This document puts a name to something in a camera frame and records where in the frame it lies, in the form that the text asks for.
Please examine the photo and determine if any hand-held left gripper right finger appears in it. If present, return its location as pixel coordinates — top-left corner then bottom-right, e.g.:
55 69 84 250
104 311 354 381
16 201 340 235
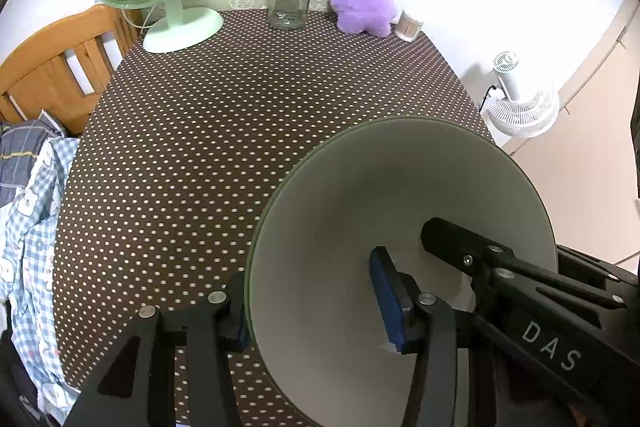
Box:
369 246 496 427

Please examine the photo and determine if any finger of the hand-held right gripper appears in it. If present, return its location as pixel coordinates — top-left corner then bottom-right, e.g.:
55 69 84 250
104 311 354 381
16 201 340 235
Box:
421 217 628 311
555 245 640 304

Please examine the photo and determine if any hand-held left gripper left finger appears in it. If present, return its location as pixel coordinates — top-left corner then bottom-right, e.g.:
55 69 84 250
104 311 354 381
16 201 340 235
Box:
64 272 251 427

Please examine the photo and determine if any green-rimmed ceramic bowl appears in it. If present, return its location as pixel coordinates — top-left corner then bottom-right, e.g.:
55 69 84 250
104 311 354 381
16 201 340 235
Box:
244 116 558 427

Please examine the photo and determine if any beige door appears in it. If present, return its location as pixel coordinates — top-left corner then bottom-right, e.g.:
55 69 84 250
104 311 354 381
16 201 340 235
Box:
500 0 640 268

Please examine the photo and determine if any white floor fan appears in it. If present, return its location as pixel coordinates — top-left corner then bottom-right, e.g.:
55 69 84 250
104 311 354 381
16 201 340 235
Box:
487 51 560 138

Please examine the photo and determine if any brown polka dot tablecloth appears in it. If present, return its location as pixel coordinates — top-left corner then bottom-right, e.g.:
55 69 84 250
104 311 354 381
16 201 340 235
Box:
52 9 496 427

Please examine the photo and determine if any blue checked bear blanket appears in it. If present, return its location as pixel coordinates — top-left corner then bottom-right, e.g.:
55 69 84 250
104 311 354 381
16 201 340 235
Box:
0 137 81 425

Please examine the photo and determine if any cotton swab container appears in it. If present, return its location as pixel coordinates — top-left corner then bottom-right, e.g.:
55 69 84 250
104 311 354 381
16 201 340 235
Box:
395 9 425 42

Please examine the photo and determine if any dark cloth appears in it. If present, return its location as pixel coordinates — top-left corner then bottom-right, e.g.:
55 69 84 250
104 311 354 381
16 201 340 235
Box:
0 332 51 427

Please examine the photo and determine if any grey plaid bedding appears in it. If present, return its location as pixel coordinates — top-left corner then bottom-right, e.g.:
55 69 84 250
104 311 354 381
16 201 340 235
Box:
0 109 68 205

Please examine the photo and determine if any wooden bed headboard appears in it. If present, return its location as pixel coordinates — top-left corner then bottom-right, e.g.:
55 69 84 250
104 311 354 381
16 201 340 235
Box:
0 3 143 138

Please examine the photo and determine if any black power cable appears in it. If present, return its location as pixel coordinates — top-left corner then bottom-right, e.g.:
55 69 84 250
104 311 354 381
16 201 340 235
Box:
479 83 500 114

